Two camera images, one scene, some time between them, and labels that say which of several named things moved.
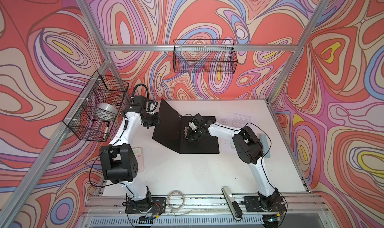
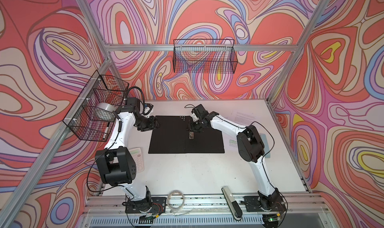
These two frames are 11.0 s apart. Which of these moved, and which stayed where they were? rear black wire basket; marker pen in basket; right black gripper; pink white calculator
Moved: right black gripper
Stayed: rear black wire basket; pink white calculator; marker pen in basket
